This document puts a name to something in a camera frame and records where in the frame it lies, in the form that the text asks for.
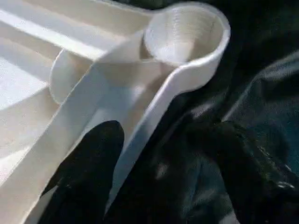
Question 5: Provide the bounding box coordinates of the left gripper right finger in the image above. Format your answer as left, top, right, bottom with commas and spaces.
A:
186, 121, 299, 224

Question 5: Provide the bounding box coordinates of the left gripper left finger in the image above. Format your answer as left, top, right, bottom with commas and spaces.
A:
38, 120, 126, 224

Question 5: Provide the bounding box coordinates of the white plastic table top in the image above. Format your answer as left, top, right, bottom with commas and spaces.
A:
0, 0, 232, 224

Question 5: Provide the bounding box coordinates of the black mat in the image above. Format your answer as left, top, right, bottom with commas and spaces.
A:
100, 0, 299, 224

